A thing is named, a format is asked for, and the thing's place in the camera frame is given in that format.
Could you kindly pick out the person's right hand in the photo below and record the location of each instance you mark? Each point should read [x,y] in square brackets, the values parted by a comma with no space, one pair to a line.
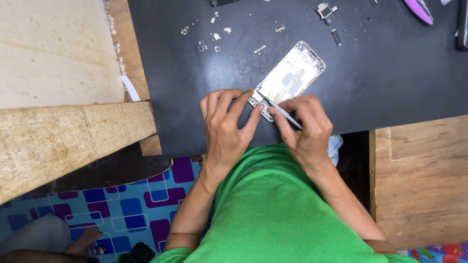
[310,138]

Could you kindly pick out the person's left hand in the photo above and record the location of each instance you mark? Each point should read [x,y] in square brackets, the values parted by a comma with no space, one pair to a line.
[221,135]

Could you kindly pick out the grey precision screwdriver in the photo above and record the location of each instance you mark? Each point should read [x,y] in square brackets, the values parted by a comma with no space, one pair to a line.
[289,115]

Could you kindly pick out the silver phone housing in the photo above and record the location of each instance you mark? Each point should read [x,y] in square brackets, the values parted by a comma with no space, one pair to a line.
[289,75]

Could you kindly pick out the light blue cloth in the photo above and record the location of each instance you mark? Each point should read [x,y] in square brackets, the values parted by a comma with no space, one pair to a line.
[335,148]

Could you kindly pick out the small wooden block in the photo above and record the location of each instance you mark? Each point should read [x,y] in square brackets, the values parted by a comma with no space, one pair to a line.
[150,145]

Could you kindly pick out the black work mat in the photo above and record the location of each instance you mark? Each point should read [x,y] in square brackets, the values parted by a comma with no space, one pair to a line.
[365,87]

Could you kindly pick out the green shirt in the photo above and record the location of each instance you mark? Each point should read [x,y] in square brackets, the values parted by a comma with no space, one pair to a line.
[270,219]

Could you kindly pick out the scattered small metal phone parts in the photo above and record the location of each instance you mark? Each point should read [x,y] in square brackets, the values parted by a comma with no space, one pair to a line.
[217,36]

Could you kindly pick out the white paper strip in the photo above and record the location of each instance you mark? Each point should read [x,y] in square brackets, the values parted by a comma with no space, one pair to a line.
[130,87]

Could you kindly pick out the small black rectangular component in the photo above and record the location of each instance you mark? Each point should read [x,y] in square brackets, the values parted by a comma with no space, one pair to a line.
[336,37]

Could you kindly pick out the dark brown round board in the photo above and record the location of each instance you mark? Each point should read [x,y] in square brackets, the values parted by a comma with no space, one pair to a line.
[109,170]

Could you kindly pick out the brown wooden table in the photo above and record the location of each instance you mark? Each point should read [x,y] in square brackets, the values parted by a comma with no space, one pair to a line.
[420,182]

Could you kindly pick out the blue purple patterned floor mat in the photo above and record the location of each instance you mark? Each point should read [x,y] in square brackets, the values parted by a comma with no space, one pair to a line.
[131,215]

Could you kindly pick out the black flat device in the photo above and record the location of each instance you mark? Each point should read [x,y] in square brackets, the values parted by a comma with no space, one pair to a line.
[223,2]

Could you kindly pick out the black bag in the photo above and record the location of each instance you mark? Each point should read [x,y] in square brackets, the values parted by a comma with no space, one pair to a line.
[137,254]

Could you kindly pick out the rough wooden plank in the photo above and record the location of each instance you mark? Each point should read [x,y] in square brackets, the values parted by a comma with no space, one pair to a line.
[62,142]

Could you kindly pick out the purple pry tool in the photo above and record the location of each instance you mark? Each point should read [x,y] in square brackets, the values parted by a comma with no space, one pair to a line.
[419,10]

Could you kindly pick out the colourful floral mat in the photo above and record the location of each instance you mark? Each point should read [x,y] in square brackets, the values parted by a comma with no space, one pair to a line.
[438,253]

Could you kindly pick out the pale beige board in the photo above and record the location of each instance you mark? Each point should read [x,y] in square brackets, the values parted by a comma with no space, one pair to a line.
[55,51]

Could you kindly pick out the black phone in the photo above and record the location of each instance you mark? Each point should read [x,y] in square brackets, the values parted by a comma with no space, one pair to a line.
[463,25]

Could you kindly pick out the phone camera module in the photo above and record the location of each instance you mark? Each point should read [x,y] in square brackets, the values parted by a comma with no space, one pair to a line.
[324,10]

